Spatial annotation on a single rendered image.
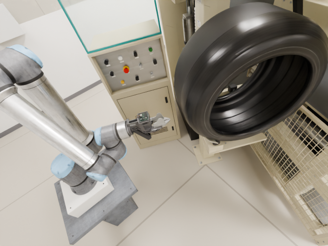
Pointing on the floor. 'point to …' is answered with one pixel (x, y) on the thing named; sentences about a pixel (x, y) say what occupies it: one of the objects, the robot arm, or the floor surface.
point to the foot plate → (205, 158)
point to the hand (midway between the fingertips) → (168, 120)
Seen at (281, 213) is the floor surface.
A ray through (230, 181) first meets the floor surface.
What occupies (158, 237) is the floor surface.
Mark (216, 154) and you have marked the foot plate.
